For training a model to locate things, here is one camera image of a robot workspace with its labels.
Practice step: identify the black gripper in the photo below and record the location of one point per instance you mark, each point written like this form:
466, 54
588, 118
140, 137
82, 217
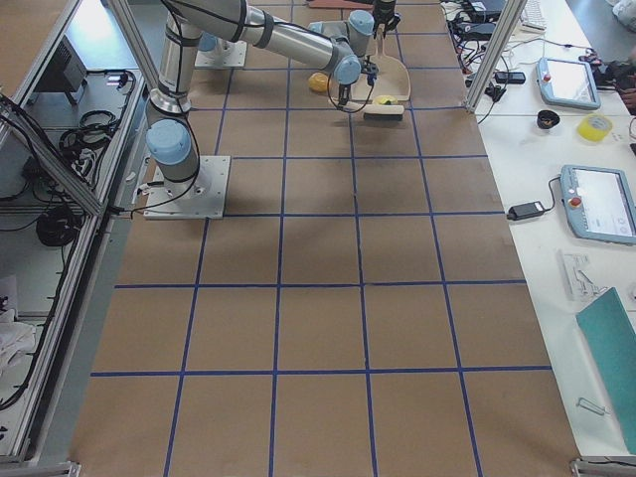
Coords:
384, 10
342, 92

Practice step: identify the white hand brush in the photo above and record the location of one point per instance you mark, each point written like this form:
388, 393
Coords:
375, 112

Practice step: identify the yellow green sponge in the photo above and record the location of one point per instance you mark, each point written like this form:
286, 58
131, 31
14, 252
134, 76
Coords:
384, 100

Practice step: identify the beige dustpan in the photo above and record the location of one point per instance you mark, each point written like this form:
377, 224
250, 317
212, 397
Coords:
393, 78

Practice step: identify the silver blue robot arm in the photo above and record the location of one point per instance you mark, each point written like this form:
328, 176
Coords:
334, 48
208, 39

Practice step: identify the upper teach pendant tablet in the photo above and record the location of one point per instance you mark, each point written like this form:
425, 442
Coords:
567, 83

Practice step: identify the teach pendant tablet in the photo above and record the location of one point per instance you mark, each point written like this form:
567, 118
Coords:
567, 83
598, 204

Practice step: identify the black power adapter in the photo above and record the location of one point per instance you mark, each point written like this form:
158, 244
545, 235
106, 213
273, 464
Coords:
525, 211

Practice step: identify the yellow tape roll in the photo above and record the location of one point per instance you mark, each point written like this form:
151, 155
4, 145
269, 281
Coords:
594, 127

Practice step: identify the lower teach pendant tablet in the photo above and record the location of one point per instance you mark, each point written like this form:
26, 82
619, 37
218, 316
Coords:
598, 204

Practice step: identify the teal folder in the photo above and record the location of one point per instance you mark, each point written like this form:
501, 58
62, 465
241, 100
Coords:
610, 338

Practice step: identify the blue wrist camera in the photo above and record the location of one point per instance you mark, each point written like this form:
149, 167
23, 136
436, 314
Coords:
370, 70

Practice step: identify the aluminium frame post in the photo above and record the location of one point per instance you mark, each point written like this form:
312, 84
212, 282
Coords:
500, 38

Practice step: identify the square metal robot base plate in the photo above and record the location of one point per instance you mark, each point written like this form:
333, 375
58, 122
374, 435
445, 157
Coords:
206, 198

